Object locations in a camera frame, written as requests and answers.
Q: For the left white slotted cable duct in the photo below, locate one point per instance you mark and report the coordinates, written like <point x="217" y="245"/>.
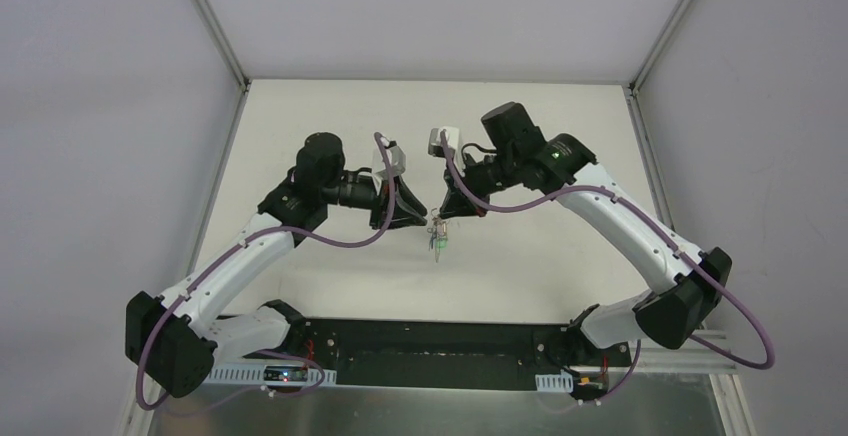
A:
<point x="282" y="375"/>

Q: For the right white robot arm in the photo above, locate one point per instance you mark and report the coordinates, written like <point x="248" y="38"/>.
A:
<point x="681" y="279"/>

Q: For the green tagged key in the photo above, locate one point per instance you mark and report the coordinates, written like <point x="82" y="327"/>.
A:
<point x="441" y="245"/>

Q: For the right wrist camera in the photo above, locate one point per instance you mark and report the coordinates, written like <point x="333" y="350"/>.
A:
<point x="444" y="142"/>

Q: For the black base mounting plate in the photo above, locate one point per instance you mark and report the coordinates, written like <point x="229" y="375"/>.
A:
<point x="442" y="355"/>

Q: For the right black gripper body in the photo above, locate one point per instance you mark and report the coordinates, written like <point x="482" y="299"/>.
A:
<point x="457" y="188"/>

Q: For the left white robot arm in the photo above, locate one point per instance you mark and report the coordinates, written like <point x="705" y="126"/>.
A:
<point x="177" y="338"/>

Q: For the metal keyring carabiner plate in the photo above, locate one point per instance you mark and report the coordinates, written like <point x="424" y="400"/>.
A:
<point x="437" y="227"/>

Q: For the white slotted cable duct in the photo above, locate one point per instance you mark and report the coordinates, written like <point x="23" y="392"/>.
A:
<point x="282" y="375"/>
<point x="554" y="383"/>

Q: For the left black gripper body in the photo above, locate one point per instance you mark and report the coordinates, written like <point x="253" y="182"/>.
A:
<point x="384" y="200"/>

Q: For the right white slotted cable duct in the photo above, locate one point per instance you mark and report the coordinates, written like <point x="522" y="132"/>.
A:
<point x="554" y="383"/>

